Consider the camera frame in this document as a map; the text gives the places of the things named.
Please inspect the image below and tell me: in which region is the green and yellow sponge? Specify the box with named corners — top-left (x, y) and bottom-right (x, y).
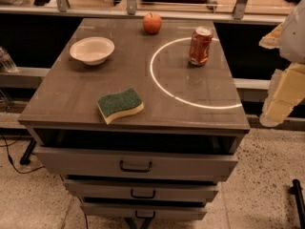
top-left (97, 89), bottom-right (144, 124)

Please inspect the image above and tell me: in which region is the clear plastic bottle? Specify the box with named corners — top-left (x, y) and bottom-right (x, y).
top-left (0, 47), bottom-right (18, 73)

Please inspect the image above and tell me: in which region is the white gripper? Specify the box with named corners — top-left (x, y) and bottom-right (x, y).
top-left (258, 0), bottom-right (305, 127)

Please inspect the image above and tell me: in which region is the middle drawer with handle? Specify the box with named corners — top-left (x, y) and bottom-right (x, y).
top-left (64, 179), bottom-right (219, 202)

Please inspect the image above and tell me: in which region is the black stand leg left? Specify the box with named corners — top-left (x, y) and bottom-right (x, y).
top-left (19, 138), bottom-right (36, 165)

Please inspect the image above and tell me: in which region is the drawer with handle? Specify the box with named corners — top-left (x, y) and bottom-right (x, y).
top-left (35, 146), bottom-right (237, 182)
top-left (64, 179), bottom-right (219, 202)
top-left (80, 202), bottom-right (207, 220)

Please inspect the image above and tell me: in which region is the orange soda can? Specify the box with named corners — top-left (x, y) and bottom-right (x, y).
top-left (189, 26), bottom-right (214, 66)

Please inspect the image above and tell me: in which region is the black stand leg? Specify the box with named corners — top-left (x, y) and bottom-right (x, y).
top-left (19, 138), bottom-right (36, 165)
top-left (292, 179), bottom-right (305, 229)

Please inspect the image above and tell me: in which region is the grey drawer cabinet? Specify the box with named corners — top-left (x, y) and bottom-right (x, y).
top-left (20, 19), bottom-right (249, 220)

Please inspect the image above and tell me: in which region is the black stand leg right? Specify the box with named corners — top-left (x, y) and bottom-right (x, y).
top-left (292, 179), bottom-right (305, 229)

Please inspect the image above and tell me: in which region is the black floor cable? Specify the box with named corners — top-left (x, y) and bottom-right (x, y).
top-left (0, 134), bottom-right (46, 176)

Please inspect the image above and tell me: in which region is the bottom drawer with handle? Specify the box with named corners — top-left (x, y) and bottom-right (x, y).
top-left (80, 202), bottom-right (207, 220)

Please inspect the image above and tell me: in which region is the top drawer with handle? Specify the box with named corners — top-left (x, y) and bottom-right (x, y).
top-left (35, 146), bottom-right (237, 182)

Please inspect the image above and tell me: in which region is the red apple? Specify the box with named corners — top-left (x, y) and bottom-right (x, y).
top-left (142, 12), bottom-right (162, 34)

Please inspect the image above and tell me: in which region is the metal railing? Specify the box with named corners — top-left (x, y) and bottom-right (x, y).
top-left (0, 0), bottom-right (296, 24)

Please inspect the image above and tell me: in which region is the white paper bowl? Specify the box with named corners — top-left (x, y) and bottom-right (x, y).
top-left (70, 37), bottom-right (114, 66)

